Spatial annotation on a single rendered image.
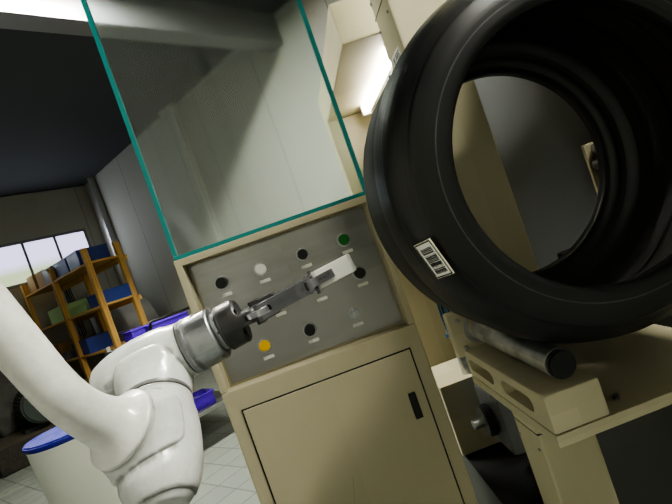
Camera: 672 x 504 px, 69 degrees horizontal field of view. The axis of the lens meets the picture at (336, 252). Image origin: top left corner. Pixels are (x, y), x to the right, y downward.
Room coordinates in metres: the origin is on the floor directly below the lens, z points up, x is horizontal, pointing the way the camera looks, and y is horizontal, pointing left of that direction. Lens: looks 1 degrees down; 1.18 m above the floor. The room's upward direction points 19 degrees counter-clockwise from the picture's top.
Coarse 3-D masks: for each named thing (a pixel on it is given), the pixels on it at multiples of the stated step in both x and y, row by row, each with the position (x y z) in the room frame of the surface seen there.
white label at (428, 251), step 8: (416, 248) 0.71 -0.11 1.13; (424, 248) 0.69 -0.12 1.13; (432, 248) 0.68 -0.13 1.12; (424, 256) 0.70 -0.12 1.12; (432, 256) 0.69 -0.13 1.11; (440, 256) 0.68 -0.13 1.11; (432, 264) 0.70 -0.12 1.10; (440, 264) 0.69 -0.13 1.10; (448, 264) 0.68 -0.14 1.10; (440, 272) 0.70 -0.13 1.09; (448, 272) 0.68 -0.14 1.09
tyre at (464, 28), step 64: (448, 0) 0.73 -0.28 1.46; (512, 0) 0.69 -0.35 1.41; (576, 0) 0.71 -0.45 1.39; (640, 0) 0.70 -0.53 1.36; (448, 64) 0.68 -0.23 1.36; (512, 64) 0.98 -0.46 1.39; (576, 64) 0.98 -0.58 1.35; (640, 64) 0.90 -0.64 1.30; (384, 128) 0.72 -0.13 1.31; (448, 128) 0.68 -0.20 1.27; (640, 128) 0.97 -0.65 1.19; (384, 192) 0.74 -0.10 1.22; (448, 192) 0.68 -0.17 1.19; (640, 192) 0.97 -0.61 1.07; (448, 256) 0.69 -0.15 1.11; (576, 256) 0.98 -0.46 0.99; (640, 256) 0.92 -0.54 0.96; (512, 320) 0.71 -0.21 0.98; (576, 320) 0.69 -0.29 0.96; (640, 320) 0.71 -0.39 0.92
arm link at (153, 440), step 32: (0, 288) 0.56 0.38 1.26; (0, 320) 0.54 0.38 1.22; (32, 320) 0.58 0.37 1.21; (0, 352) 0.54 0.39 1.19; (32, 352) 0.55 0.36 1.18; (32, 384) 0.54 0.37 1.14; (64, 384) 0.55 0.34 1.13; (160, 384) 0.68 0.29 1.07; (64, 416) 0.55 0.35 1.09; (96, 416) 0.57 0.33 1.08; (128, 416) 0.59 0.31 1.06; (160, 416) 0.61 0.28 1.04; (192, 416) 0.66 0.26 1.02; (96, 448) 0.58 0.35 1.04; (128, 448) 0.58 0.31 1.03; (160, 448) 0.59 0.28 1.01; (192, 448) 0.62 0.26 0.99; (128, 480) 0.58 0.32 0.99; (160, 480) 0.57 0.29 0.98; (192, 480) 0.60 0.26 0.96
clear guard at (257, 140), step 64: (128, 0) 1.31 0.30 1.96; (192, 0) 1.32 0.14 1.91; (256, 0) 1.33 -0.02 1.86; (128, 64) 1.30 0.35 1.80; (192, 64) 1.31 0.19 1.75; (256, 64) 1.32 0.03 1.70; (320, 64) 1.33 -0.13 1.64; (128, 128) 1.29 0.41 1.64; (192, 128) 1.31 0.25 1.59; (256, 128) 1.32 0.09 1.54; (320, 128) 1.33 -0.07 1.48; (192, 192) 1.30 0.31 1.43; (256, 192) 1.32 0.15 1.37; (320, 192) 1.33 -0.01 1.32
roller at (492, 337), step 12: (480, 324) 0.99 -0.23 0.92; (480, 336) 0.97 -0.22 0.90; (492, 336) 0.91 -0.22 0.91; (504, 336) 0.86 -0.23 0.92; (504, 348) 0.86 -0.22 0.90; (516, 348) 0.81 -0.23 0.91; (528, 348) 0.77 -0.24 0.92; (540, 348) 0.74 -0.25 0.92; (552, 348) 0.72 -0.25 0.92; (528, 360) 0.77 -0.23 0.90; (540, 360) 0.72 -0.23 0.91; (552, 360) 0.70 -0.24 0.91; (564, 360) 0.70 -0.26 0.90; (552, 372) 0.70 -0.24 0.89; (564, 372) 0.70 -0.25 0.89
